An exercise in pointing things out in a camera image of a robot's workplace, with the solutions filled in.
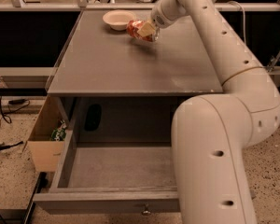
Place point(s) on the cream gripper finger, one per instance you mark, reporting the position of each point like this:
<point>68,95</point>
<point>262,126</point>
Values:
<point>146,28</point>

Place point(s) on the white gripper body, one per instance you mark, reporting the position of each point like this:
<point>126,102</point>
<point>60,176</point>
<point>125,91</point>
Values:
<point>159,17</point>

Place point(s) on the crushed red coke can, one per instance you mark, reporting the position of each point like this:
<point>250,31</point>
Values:
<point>132,29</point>

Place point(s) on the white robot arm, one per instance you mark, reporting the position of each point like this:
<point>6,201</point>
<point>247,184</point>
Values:
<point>209,132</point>

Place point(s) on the open grey top drawer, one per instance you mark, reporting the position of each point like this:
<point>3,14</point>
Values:
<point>117,157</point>

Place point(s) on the metal drawer knob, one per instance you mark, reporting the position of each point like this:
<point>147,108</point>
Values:
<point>146,211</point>

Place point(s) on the white paper bowl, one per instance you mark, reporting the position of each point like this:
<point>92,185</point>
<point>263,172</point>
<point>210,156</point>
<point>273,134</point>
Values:
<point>118,19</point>

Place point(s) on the grey wooden cabinet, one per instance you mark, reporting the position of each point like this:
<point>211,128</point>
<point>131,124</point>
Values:
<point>126,89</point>

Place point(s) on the green chip bag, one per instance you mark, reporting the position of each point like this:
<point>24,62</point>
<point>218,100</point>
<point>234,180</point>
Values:
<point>59,133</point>

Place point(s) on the brown cardboard box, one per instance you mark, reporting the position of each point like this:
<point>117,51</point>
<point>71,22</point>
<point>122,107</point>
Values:
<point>45,151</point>

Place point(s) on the black tool on floor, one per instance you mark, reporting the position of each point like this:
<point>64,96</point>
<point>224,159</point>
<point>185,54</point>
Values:
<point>4,147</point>

